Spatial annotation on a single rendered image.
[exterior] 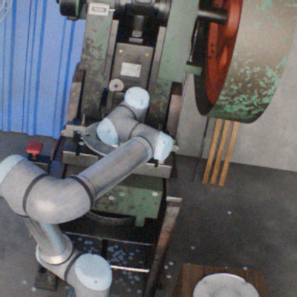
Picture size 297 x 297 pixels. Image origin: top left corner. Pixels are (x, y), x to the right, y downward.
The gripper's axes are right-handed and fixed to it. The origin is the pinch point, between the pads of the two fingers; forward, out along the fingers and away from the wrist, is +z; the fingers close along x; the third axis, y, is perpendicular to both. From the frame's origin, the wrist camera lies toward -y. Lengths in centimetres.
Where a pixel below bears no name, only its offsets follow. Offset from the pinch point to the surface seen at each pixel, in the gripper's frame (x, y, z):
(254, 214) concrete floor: 35, 98, 104
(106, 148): 5.2, -4.4, 3.8
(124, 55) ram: 31.2, -3.0, -21.6
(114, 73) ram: 27.8, -5.3, -14.1
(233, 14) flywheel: 41, 35, -43
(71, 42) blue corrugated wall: 126, -36, 62
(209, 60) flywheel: 50, 35, -8
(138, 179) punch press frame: 1.4, 10.0, 17.1
